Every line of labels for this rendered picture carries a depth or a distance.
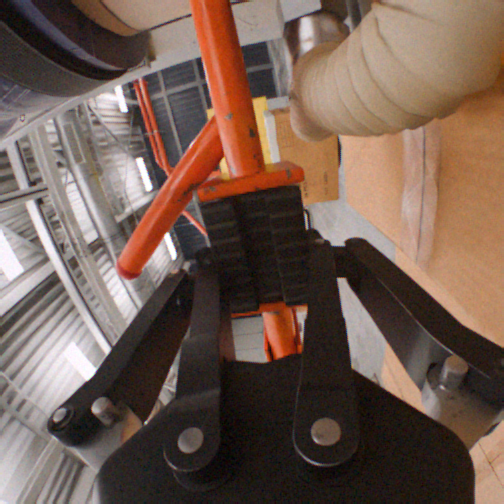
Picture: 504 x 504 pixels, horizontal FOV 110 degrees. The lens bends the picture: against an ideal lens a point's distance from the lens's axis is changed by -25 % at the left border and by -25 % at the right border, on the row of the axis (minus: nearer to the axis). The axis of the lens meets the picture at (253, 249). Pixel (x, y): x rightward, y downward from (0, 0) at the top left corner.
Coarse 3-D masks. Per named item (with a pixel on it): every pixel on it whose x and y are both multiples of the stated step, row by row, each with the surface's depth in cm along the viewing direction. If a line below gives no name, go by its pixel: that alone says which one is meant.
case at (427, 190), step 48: (480, 96) 8; (384, 144) 20; (432, 144) 13; (480, 144) 9; (384, 192) 23; (432, 192) 15; (480, 192) 10; (432, 240) 16; (480, 240) 11; (480, 288) 11
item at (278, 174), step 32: (192, 192) 12; (224, 192) 12; (256, 192) 12; (288, 192) 11; (224, 224) 12; (256, 224) 12; (288, 224) 12; (224, 256) 12; (256, 256) 13; (288, 256) 12; (224, 288) 13; (256, 288) 14; (288, 288) 13
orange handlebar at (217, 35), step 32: (192, 0) 9; (224, 0) 9; (224, 32) 10; (224, 64) 10; (224, 96) 11; (224, 128) 12; (256, 128) 12; (256, 160) 12; (288, 320) 17; (288, 352) 18
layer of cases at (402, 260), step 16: (400, 256) 96; (416, 272) 84; (432, 288) 74; (448, 304) 65; (464, 320) 57; (384, 368) 129; (400, 368) 106; (384, 384) 130; (400, 384) 106; (416, 400) 88; (496, 432) 40; (480, 448) 45; (496, 448) 39; (480, 464) 44; (496, 464) 38; (480, 480) 42; (496, 480) 36; (480, 496) 40; (496, 496) 34
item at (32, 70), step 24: (0, 0) 6; (0, 24) 6; (24, 24) 7; (0, 48) 7; (24, 48) 8; (48, 48) 9; (0, 72) 9; (24, 72) 10; (48, 72) 11; (72, 72) 12; (96, 72) 14; (120, 72) 17; (72, 96) 15
